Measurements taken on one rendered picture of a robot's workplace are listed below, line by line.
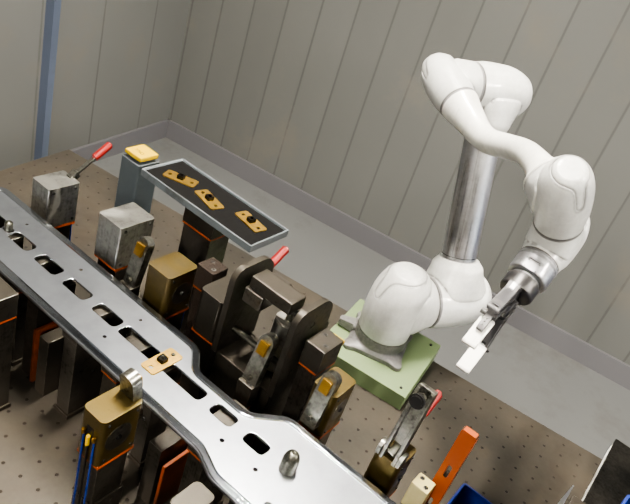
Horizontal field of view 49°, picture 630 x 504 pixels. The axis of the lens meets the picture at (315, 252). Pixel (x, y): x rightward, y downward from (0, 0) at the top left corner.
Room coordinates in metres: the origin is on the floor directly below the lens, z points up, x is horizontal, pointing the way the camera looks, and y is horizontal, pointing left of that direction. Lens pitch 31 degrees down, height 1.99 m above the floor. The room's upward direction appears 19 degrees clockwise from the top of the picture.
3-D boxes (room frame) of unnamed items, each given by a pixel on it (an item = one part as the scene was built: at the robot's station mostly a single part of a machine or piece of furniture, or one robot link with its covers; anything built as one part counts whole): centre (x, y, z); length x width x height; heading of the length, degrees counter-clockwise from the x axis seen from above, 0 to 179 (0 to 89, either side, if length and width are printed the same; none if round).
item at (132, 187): (1.56, 0.50, 0.92); 0.08 x 0.08 x 0.44; 63
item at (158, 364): (1.03, 0.22, 1.01); 0.08 x 0.04 x 0.01; 153
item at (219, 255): (1.44, 0.27, 0.92); 0.10 x 0.08 x 0.45; 63
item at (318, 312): (1.17, 0.04, 0.95); 0.18 x 0.13 x 0.49; 63
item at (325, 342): (1.12, -0.08, 0.91); 0.07 x 0.05 x 0.42; 153
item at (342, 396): (1.08, -0.13, 0.88); 0.11 x 0.07 x 0.37; 153
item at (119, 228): (1.34, 0.43, 0.90); 0.13 x 0.08 x 0.41; 153
